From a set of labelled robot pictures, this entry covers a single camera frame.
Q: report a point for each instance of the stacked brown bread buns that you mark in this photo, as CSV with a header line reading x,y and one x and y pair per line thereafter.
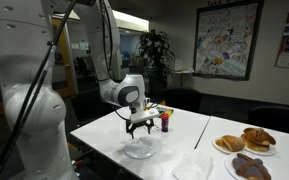
x,y
259,136

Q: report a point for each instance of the small white side table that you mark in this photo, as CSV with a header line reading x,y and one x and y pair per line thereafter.
x,y
183,71

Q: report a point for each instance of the golden croissant bread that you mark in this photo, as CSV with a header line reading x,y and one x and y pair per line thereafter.
x,y
232,143

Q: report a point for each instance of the dark brown crossed bread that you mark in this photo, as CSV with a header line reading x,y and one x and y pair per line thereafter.
x,y
250,168

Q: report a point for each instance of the framed colourful drawing poster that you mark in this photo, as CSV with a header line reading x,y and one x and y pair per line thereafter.
x,y
224,40

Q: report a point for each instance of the white paper napkin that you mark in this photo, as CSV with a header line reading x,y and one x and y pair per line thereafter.
x,y
194,166

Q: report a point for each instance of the green potted plant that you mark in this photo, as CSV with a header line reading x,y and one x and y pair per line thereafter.
x,y
155,50

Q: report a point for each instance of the white round plate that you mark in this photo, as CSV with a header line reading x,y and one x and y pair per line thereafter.
x,y
267,152
228,166
219,148

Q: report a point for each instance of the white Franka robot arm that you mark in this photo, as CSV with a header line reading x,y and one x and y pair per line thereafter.
x,y
30,110

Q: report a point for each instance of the white pinned paper sheet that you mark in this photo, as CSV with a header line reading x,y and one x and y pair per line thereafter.
x,y
285,60

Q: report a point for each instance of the white standing paper sign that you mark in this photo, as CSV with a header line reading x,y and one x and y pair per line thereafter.
x,y
178,65

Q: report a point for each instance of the clear round glass lid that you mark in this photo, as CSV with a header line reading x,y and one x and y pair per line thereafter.
x,y
140,156

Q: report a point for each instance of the wooden door frame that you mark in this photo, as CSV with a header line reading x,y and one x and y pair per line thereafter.
x,y
65,66

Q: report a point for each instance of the yellow green crayon box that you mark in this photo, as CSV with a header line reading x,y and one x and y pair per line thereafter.
x,y
167,111

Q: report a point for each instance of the purple bottle with red cap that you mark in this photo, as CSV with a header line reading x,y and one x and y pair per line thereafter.
x,y
165,124

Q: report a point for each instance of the black office chair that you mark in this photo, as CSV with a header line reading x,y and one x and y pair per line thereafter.
x,y
183,98
277,120
87,106

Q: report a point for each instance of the cut crystal glass jar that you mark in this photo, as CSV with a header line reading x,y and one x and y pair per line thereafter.
x,y
140,145

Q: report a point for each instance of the bright ceiling light strip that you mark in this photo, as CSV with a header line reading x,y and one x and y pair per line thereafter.
x,y
130,20

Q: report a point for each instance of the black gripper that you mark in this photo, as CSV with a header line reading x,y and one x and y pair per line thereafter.
x,y
139,122

